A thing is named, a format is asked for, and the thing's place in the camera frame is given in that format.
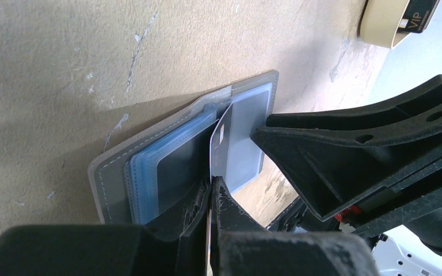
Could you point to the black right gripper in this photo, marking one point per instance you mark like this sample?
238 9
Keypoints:
384 168

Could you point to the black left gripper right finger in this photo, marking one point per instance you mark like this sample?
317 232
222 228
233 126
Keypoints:
241 246

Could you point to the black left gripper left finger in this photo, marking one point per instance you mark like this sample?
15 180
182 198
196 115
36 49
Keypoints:
174 243

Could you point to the dark credit card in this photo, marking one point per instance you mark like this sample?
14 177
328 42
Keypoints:
219 144
180 169

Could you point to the beige oval tray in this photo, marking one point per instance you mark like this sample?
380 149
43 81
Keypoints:
380 22

